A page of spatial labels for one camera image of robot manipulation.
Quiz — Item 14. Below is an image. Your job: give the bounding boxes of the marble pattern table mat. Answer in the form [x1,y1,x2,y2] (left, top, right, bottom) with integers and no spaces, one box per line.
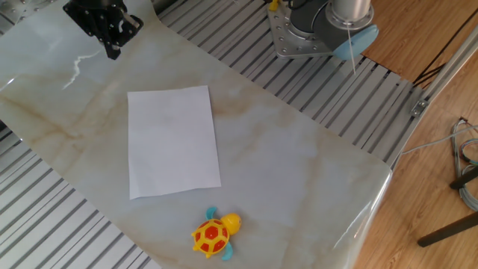
[0,0,393,269]

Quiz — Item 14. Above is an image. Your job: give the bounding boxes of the black floor cables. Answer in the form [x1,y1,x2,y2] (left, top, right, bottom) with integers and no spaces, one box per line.
[412,7,478,90]

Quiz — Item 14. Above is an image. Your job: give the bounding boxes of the aluminium frame rail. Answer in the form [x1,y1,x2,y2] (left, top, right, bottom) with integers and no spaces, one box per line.
[388,25,478,169]

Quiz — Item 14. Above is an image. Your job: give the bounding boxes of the grey floor cable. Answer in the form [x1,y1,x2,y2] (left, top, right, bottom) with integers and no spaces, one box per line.
[401,125,478,156]

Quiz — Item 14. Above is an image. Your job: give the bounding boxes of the bolted silver corner plate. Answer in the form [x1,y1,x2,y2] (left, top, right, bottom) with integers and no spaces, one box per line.
[0,0,65,24]

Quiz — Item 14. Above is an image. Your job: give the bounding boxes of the yellow orange toy turtle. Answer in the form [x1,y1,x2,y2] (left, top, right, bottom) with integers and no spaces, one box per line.
[190,206,243,262]

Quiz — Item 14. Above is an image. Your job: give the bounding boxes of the white paper sheet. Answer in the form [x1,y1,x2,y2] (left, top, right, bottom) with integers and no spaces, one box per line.
[127,85,222,200]

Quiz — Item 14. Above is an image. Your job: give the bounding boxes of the coiled multicolour cable bundle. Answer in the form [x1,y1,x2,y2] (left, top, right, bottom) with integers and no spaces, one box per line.
[450,117,478,212]

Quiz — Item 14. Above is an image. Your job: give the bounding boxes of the dark wooden chair leg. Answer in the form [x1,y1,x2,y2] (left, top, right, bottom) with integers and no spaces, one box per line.
[449,167,478,190]
[417,211,478,248]

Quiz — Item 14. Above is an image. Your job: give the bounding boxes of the metal corner bracket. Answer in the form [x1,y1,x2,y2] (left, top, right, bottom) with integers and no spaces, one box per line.
[410,99,429,117]

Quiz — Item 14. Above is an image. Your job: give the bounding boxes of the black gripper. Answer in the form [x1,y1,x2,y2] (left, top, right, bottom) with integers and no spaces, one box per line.
[62,0,145,61]

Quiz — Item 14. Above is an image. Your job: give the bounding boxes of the white zip tie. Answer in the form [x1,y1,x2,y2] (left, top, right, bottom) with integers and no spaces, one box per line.
[346,22,357,75]

